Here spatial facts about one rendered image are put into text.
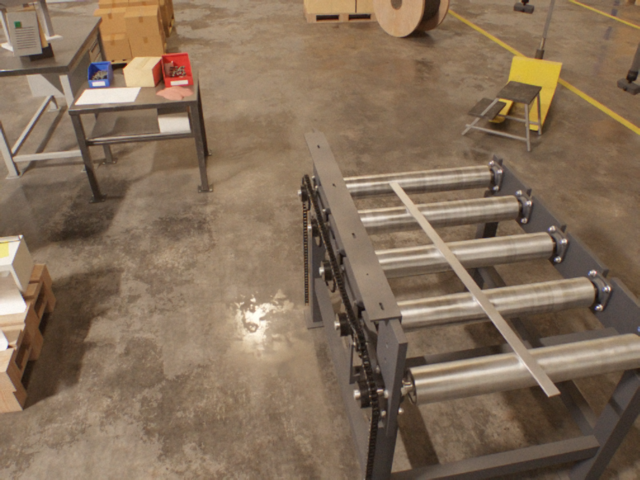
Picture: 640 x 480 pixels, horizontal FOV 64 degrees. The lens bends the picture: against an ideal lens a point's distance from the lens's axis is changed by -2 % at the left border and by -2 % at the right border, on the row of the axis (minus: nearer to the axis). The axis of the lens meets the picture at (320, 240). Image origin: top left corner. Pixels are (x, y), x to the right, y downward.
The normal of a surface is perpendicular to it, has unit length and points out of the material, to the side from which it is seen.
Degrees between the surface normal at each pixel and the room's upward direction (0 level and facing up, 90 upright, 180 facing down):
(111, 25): 90
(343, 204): 0
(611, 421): 90
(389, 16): 90
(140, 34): 90
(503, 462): 0
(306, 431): 0
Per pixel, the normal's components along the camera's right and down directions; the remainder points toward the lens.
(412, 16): -0.78, 0.37
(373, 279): 0.00, -0.81
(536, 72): -0.45, 0.53
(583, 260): -0.98, 0.11
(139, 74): -0.02, 0.59
